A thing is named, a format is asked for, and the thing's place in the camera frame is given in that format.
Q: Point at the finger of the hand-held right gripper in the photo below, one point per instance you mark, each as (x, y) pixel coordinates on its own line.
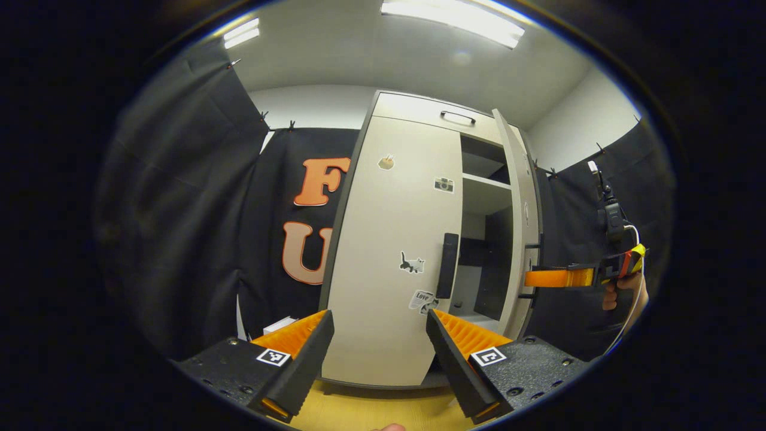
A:
(556, 278)

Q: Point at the small ceiling light panel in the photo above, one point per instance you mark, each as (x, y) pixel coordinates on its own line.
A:
(241, 34)

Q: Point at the black backdrop cloth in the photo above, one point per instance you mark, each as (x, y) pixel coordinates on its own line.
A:
(179, 209)

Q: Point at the beige double-door shoe cabinet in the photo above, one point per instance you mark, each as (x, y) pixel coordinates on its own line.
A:
(479, 197)

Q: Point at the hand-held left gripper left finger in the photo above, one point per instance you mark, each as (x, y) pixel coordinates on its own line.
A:
(305, 371)

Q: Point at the large ceiling light panel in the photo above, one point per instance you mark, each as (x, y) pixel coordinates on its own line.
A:
(455, 18)

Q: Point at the beige cabinet door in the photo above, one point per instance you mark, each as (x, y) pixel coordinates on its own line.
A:
(389, 227)
(523, 197)

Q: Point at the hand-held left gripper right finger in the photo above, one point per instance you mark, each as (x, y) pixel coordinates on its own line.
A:
(455, 365)

